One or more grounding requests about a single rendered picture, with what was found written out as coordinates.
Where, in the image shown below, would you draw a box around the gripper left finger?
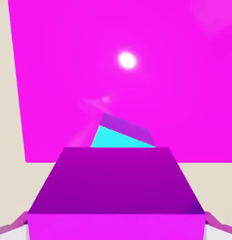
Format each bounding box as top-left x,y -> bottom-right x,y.
0,210 -> 31,240

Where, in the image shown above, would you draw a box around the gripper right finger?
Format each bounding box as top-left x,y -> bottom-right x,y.
203,211 -> 232,240

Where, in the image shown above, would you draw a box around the small magenta cube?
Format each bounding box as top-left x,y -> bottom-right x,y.
27,147 -> 206,240

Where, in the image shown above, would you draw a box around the small cyan cube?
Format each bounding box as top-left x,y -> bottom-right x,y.
90,112 -> 156,148

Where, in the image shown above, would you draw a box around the large magenta box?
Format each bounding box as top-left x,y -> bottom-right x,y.
8,0 -> 232,163

